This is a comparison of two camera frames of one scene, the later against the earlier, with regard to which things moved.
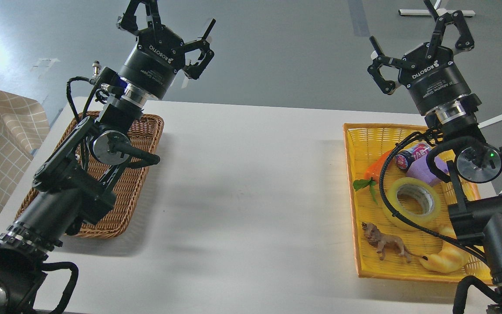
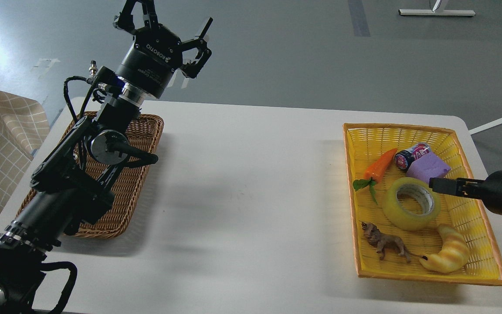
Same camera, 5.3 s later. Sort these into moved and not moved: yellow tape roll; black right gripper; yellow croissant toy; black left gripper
Moved: black right gripper
Not moved: black left gripper; yellow croissant toy; yellow tape roll
